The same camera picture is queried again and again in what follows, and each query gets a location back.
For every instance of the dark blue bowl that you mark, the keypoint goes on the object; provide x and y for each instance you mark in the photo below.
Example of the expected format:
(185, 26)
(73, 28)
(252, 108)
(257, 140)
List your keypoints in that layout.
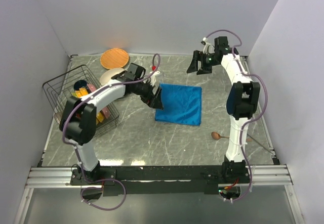
(79, 84)

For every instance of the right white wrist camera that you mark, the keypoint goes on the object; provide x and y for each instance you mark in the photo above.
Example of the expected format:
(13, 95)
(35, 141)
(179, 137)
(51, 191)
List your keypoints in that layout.
(208, 48)

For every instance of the orange woven round mat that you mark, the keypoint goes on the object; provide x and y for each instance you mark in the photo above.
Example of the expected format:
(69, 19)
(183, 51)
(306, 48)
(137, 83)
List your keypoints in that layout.
(114, 58)

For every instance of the brown wooden plate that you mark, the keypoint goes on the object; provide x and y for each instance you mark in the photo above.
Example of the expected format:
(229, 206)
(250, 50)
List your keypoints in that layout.
(58, 116)

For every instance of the black wire dish rack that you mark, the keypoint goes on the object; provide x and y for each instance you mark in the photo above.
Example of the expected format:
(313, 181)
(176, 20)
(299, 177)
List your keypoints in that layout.
(59, 89)

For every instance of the wooden spoon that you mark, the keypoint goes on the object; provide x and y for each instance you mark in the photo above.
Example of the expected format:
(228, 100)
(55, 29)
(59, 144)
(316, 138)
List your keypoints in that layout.
(217, 136)

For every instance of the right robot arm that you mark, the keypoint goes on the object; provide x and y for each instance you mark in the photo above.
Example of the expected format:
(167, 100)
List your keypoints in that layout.
(241, 103)

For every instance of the yellow plate in rack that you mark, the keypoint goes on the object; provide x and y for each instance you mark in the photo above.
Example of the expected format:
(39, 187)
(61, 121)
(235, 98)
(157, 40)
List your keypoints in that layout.
(83, 91)

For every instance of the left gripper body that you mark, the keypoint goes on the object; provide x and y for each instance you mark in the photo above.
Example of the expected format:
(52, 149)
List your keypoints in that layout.
(146, 91)

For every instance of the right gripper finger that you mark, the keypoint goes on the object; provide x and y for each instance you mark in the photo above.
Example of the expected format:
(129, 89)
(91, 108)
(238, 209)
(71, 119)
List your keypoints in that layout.
(205, 66)
(196, 58)

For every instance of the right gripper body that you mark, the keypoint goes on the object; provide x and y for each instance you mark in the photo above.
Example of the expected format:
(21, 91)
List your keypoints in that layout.
(209, 59)

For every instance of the aluminium rail frame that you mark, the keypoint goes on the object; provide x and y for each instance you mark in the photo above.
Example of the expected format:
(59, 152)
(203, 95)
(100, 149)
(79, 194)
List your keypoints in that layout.
(59, 177)

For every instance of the blue cloth napkin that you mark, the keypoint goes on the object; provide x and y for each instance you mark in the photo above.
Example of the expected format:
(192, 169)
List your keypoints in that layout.
(182, 104)

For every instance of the cream divided plate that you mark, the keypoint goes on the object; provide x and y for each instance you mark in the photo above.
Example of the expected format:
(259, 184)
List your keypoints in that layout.
(108, 75)

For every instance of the metal fork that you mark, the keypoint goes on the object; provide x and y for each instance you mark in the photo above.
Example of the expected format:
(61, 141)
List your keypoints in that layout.
(250, 139)

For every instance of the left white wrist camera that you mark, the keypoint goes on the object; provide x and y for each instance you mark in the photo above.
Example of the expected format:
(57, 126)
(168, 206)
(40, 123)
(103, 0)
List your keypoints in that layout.
(153, 79)

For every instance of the pink plate in rack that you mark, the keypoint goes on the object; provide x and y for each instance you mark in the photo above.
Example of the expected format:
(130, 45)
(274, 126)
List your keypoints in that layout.
(105, 111)

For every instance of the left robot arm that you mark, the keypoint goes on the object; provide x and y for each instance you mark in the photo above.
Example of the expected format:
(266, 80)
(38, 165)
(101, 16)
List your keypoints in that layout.
(78, 122)

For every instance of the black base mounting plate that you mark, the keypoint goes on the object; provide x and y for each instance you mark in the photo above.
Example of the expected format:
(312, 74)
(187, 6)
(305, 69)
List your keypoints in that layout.
(205, 179)

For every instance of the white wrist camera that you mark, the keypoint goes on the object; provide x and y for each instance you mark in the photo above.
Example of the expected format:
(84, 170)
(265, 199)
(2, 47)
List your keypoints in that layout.
(153, 79)
(208, 48)

